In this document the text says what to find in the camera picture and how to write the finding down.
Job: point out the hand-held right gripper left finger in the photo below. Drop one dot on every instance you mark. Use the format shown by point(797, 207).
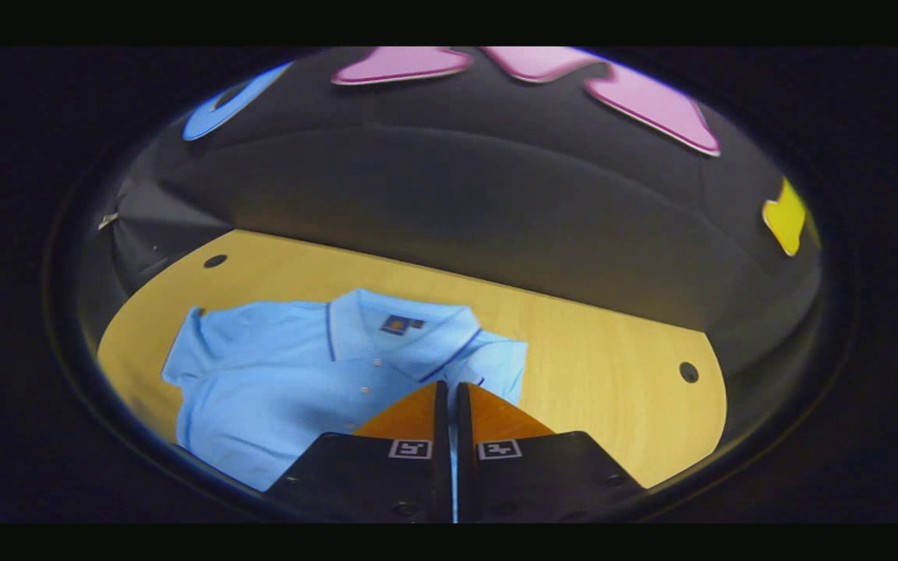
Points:
point(387, 483)

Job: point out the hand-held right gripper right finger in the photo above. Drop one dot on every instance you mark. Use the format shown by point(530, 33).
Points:
point(527, 483)

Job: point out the light blue T-shirt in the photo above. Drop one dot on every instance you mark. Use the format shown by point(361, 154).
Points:
point(277, 382)

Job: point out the white cloth clip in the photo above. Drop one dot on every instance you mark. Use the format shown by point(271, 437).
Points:
point(108, 220)

